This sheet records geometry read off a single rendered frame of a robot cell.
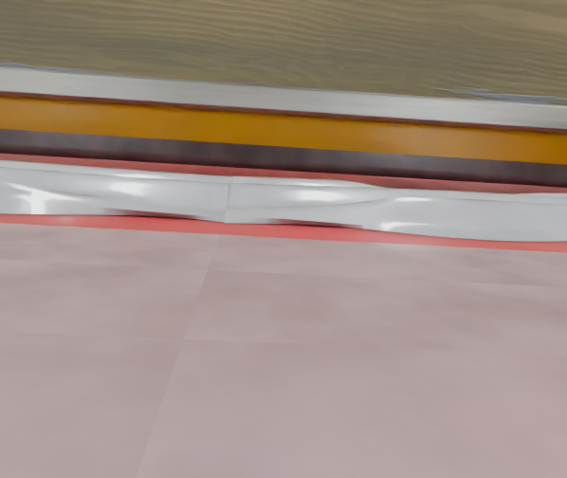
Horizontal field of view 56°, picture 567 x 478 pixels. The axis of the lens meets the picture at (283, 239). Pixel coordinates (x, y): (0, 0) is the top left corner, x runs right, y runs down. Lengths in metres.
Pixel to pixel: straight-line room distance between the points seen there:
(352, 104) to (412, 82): 0.03
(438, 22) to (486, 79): 0.03
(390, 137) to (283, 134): 0.05
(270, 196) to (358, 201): 0.03
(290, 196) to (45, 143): 0.14
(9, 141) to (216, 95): 0.10
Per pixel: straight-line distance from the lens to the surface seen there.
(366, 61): 0.24
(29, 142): 0.26
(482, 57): 0.26
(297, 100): 0.22
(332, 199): 0.16
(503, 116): 0.24
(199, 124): 0.24
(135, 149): 0.25
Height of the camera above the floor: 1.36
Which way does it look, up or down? 44 degrees down
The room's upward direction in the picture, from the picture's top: 6 degrees clockwise
